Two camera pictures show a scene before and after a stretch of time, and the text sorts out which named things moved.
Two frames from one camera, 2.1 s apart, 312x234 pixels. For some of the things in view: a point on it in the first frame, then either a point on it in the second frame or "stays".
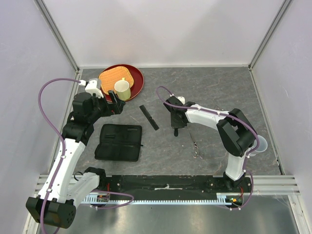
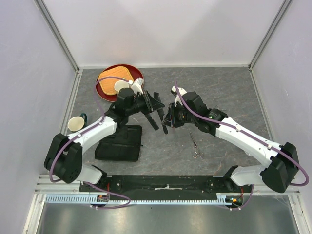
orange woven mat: x=109 y=77 stays
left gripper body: x=101 y=108 -> x=142 y=104
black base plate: x=170 y=185 stays
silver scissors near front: x=195 y=154 stays
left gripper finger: x=113 y=95 -> x=156 y=96
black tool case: x=120 y=142 stays
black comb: x=149 y=117 stays
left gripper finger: x=119 y=105 -> x=161 y=113
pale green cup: x=122 y=87 stays
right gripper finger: x=176 y=132 -> x=165 y=129
